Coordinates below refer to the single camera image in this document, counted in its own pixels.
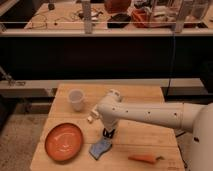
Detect orange tool on bench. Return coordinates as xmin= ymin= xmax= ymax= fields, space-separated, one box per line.
xmin=131 ymin=9 xmax=149 ymax=28

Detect black bowl on bench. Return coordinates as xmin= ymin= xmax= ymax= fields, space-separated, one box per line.
xmin=107 ymin=13 xmax=131 ymax=28

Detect orange carrot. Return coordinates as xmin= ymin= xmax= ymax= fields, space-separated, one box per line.
xmin=128 ymin=155 xmax=163 ymax=164

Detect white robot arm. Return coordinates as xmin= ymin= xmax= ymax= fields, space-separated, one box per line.
xmin=97 ymin=90 xmax=213 ymax=171

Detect clear plastic cup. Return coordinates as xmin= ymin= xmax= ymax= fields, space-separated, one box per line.
xmin=68 ymin=89 xmax=85 ymax=112

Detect wooden background workbench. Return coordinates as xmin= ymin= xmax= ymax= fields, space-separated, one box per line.
xmin=0 ymin=3 xmax=213 ymax=37

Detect blue sponge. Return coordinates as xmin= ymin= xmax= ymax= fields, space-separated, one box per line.
xmin=89 ymin=137 xmax=112 ymax=160

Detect grey metal post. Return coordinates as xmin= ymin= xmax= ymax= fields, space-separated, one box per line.
xmin=174 ymin=0 xmax=193 ymax=33
xmin=82 ymin=0 xmax=92 ymax=34

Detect orange plate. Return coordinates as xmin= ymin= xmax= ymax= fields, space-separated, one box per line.
xmin=44 ymin=123 xmax=83 ymax=162

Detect grey metal post right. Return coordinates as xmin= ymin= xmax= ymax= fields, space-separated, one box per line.
xmin=174 ymin=0 xmax=193 ymax=33

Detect black cables on floor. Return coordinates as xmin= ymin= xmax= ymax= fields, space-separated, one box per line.
xmin=174 ymin=130 xmax=191 ymax=171

